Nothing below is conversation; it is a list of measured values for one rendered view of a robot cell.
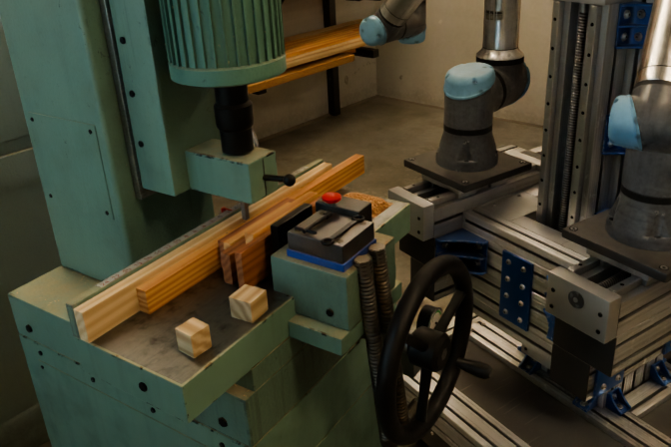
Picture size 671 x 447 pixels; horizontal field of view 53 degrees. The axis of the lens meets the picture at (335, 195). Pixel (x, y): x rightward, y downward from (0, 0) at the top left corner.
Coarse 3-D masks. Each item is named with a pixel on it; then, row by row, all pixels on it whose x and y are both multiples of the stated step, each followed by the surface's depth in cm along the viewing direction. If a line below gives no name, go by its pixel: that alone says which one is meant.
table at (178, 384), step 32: (352, 192) 134; (384, 224) 121; (192, 288) 103; (224, 288) 103; (128, 320) 96; (160, 320) 96; (224, 320) 95; (256, 320) 95; (288, 320) 100; (96, 352) 92; (128, 352) 90; (160, 352) 89; (224, 352) 89; (256, 352) 95; (128, 384) 90; (160, 384) 85; (192, 384) 84; (224, 384) 90; (192, 416) 86
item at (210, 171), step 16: (208, 144) 113; (192, 160) 110; (208, 160) 108; (224, 160) 106; (240, 160) 105; (256, 160) 105; (272, 160) 108; (192, 176) 112; (208, 176) 110; (224, 176) 107; (240, 176) 105; (256, 176) 106; (208, 192) 111; (224, 192) 109; (240, 192) 107; (256, 192) 106; (272, 192) 110
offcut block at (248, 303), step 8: (240, 288) 96; (248, 288) 96; (256, 288) 96; (232, 296) 95; (240, 296) 95; (248, 296) 94; (256, 296) 94; (264, 296) 96; (232, 304) 95; (240, 304) 94; (248, 304) 93; (256, 304) 94; (264, 304) 96; (232, 312) 96; (240, 312) 95; (248, 312) 94; (256, 312) 95; (264, 312) 96; (248, 320) 95
